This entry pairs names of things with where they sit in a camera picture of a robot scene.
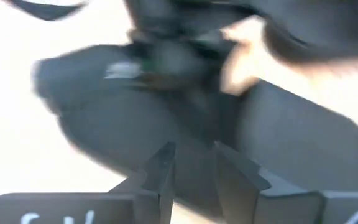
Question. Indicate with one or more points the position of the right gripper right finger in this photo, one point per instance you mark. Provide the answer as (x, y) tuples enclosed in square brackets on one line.
[(238, 193)]

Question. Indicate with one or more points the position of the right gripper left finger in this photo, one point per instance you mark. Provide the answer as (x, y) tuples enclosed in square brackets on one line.
[(162, 186)]

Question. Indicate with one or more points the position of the black slide sandal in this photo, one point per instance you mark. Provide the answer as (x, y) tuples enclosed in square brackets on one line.
[(104, 124)]

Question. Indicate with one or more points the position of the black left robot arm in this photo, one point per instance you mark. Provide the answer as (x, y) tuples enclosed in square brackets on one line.
[(182, 12)]

